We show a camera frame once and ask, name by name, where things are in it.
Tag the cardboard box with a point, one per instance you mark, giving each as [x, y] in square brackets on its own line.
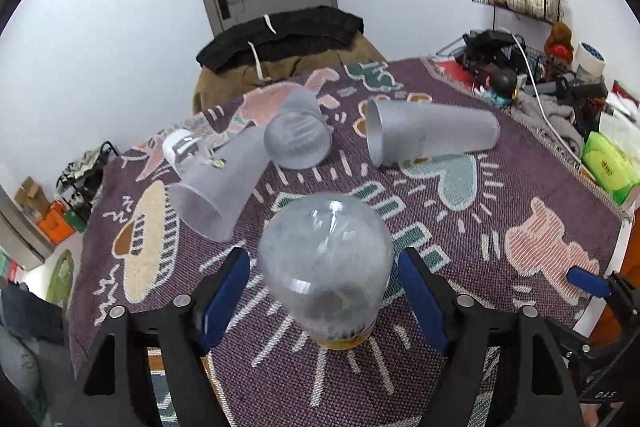
[31, 199]

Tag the black knitted garment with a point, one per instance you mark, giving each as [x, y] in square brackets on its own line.
[295, 32]

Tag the white tape roll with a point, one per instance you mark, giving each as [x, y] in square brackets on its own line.
[591, 57]

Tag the frosted plastic cup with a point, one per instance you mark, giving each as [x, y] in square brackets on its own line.
[297, 134]
[227, 187]
[430, 132]

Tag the round green mat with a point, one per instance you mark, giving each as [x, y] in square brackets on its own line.
[61, 277]

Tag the black shoe rack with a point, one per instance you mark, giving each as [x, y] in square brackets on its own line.
[82, 172]

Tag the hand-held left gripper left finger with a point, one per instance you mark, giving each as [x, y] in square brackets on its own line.
[227, 302]

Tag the green tissue packet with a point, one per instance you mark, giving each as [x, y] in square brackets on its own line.
[607, 164]

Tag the small clear white-capped bottle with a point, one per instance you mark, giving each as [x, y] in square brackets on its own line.
[181, 148]

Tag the grey cabinet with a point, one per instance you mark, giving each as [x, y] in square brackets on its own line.
[22, 227]

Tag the brown stuffed toy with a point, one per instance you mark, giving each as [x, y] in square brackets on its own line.
[560, 39]

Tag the clear plastic bottle yellow cap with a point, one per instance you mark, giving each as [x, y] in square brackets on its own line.
[325, 257]

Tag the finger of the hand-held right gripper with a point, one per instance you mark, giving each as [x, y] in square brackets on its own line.
[587, 281]

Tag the purple printed blanket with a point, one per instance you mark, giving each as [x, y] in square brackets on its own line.
[480, 217]

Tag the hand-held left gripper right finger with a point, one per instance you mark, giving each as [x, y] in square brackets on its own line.
[424, 302]

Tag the black device pile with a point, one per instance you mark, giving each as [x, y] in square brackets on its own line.
[487, 49]

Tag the grey cloth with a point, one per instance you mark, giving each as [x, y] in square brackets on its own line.
[562, 119]

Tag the dark cloth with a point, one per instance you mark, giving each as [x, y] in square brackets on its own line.
[27, 312]

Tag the orange box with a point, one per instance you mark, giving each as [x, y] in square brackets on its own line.
[56, 224]

